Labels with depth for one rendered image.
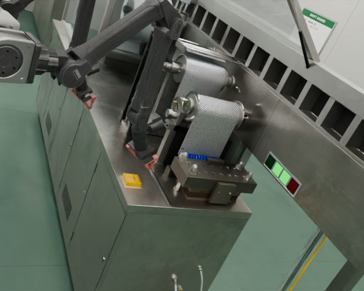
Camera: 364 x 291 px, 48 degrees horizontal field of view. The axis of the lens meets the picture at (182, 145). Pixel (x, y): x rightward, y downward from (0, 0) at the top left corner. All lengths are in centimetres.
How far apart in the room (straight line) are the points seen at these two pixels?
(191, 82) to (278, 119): 48
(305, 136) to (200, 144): 50
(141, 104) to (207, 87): 70
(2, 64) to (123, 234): 94
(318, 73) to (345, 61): 306
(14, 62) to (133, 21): 38
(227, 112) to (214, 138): 15
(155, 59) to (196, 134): 61
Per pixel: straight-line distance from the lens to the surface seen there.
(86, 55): 126
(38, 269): 259
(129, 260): 194
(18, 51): 116
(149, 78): 145
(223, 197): 194
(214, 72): 212
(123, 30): 130
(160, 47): 142
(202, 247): 206
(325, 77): 179
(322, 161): 171
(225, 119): 196
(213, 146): 202
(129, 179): 181
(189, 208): 184
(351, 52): 486
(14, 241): 272
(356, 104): 167
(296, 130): 183
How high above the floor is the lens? 187
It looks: 24 degrees down
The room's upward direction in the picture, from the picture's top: 24 degrees clockwise
